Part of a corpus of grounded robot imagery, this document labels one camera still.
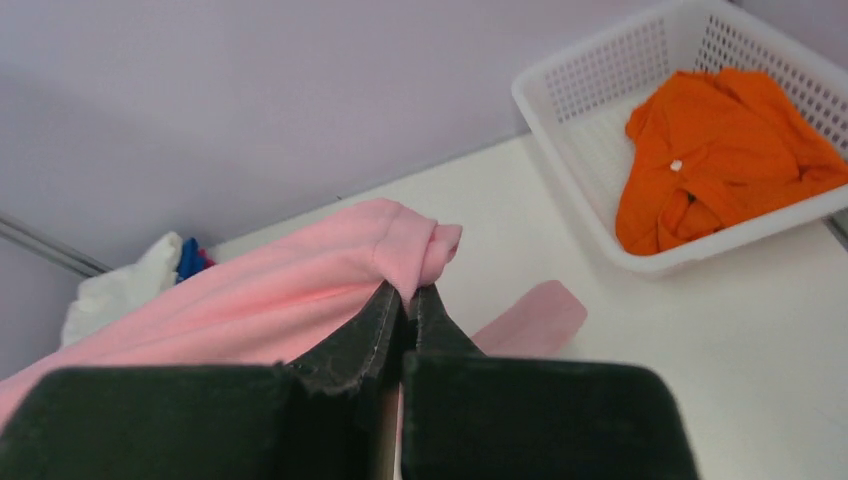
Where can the pink t-shirt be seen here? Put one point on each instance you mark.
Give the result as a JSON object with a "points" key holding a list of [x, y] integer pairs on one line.
{"points": [[269, 305]]}

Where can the left aluminium corner post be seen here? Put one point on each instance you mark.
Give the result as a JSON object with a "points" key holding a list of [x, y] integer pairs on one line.
{"points": [[50, 249]]}

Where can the white folded t-shirt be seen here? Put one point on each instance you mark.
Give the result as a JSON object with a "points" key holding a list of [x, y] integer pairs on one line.
{"points": [[108, 297]]}

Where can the blue printed folded t-shirt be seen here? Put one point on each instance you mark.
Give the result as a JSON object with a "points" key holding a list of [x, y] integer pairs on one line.
{"points": [[192, 260]]}

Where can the red folded t-shirt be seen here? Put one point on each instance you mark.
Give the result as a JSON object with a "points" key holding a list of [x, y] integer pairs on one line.
{"points": [[206, 257]]}

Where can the white plastic laundry basket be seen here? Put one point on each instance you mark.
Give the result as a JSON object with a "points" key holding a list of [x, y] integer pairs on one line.
{"points": [[577, 102]]}

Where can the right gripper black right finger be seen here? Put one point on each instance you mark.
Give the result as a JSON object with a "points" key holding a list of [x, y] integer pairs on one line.
{"points": [[468, 415]]}

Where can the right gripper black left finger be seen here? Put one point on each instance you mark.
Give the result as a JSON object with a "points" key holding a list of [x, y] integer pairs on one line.
{"points": [[320, 416]]}

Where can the orange t-shirt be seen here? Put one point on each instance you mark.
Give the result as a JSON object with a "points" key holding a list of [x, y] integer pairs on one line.
{"points": [[714, 150]]}

